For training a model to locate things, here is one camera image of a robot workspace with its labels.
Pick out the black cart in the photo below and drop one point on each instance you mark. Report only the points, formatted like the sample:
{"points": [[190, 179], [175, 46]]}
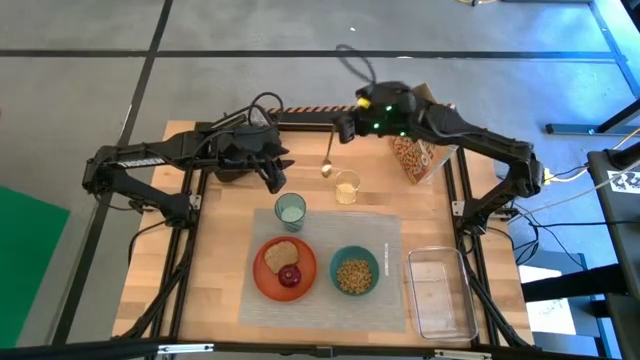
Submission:
{"points": [[620, 225]]}

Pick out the dark red apple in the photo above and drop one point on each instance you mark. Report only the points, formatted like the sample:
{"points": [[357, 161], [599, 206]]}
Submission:
{"points": [[290, 276]]}

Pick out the power plug block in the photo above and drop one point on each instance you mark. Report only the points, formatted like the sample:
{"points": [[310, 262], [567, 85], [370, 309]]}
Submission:
{"points": [[548, 175]]}

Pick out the silver metal bracket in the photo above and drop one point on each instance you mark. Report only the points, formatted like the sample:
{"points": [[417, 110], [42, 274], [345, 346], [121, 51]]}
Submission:
{"points": [[462, 355], [185, 348]]}

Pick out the white printed sticker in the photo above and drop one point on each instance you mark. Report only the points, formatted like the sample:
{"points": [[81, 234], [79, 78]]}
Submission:
{"points": [[625, 182]]}

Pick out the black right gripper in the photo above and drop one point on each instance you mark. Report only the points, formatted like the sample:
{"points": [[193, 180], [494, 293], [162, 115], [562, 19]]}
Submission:
{"points": [[385, 117]]}

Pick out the black aluminium table frame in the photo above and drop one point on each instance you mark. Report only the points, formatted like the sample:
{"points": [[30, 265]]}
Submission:
{"points": [[310, 120]]}

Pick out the green floor mat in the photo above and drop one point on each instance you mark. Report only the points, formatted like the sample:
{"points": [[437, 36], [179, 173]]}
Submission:
{"points": [[25, 260]]}

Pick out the clear rectangular plastic container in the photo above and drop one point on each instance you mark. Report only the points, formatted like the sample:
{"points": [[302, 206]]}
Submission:
{"points": [[440, 295]]}

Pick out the orange Cheerios cereal box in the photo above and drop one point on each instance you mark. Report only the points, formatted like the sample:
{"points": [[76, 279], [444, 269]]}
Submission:
{"points": [[420, 160]]}

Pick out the brown bread slice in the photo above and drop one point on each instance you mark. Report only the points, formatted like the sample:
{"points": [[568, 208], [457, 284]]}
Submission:
{"points": [[281, 256]]}

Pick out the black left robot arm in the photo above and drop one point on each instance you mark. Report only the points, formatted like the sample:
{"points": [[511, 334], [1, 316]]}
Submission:
{"points": [[145, 150]]}

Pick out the grey woven placemat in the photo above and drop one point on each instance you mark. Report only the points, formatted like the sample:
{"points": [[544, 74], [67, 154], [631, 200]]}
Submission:
{"points": [[320, 320]]}

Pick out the orange black hazard strip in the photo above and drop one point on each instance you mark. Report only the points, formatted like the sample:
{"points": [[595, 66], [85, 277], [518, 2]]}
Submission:
{"points": [[310, 108]]}

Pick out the white paper sheet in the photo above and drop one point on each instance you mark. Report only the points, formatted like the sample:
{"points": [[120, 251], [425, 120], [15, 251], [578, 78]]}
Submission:
{"points": [[547, 310]]}

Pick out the black two-slot toaster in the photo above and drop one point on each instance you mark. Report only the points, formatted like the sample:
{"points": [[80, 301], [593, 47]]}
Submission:
{"points": [[232, 176]]}

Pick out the teal green bowl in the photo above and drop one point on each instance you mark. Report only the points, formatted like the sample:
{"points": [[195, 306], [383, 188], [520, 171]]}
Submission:
{"points": [[334, 272]]}

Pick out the dark metal floor stand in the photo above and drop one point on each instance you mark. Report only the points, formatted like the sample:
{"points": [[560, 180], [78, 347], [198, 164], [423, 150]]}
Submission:
{"points": [[570, 129]]}

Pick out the gold metal spoon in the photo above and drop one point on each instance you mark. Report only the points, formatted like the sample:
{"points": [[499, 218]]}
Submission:
{"points": [[327, 170]]}

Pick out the black frame crossbar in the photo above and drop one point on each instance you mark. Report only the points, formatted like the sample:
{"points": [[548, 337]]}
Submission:
{"points": [[75, 350]]}

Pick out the teal faceted plastic cup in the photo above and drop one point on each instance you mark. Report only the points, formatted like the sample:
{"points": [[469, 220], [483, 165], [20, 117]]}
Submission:
{"points": [[290, 214]]}

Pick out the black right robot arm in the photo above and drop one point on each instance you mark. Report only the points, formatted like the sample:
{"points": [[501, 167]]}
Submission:
{"points": [[490, 140]]}

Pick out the orange round plate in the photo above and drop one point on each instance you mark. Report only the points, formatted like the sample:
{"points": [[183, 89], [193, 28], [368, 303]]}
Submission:
{"points": [[265, 287]]}

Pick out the cereal pieces heap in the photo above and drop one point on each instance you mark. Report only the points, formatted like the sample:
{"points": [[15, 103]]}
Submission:
{"points": [[354, 276]]}

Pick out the clear drinking glass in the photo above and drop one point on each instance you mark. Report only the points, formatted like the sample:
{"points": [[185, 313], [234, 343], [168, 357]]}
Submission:
{"points": [[347, 192]]}

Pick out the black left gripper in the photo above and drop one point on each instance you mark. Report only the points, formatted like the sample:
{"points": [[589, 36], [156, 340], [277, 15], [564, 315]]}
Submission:
{"points": [[242, 150]]}

